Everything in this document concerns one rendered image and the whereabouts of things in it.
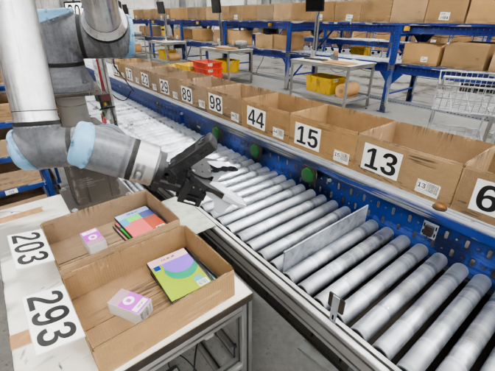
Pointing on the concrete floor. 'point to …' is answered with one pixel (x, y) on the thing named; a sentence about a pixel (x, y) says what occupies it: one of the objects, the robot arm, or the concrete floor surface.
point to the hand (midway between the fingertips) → (244, 184)
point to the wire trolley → (463, 101)
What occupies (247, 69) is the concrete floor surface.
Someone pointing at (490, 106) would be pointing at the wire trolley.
